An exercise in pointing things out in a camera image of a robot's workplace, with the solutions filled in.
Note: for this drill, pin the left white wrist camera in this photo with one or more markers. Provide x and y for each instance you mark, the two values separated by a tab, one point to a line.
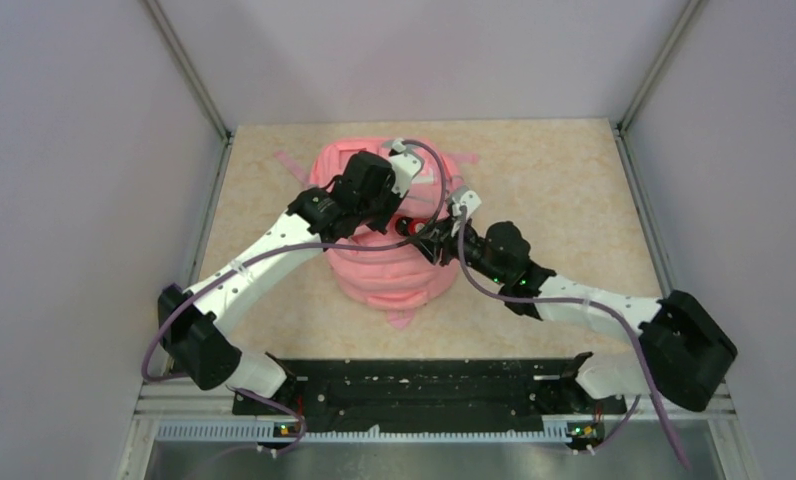
406	164

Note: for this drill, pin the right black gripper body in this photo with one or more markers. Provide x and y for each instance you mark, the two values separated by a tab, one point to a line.
474	245

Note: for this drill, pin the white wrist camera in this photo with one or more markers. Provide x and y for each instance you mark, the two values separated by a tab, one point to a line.
463	202
406	164

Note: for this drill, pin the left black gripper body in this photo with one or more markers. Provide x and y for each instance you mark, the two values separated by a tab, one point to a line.
377	211

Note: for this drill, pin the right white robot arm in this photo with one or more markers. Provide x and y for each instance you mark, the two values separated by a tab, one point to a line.
679	350

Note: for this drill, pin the pink student backpack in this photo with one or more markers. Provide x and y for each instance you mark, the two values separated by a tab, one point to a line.
398	281

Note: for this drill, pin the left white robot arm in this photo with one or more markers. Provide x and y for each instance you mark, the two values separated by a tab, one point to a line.
197	322

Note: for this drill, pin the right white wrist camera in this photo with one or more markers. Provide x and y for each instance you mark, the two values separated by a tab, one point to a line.
463	202

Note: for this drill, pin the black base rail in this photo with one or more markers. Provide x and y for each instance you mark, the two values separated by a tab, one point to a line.
437	396

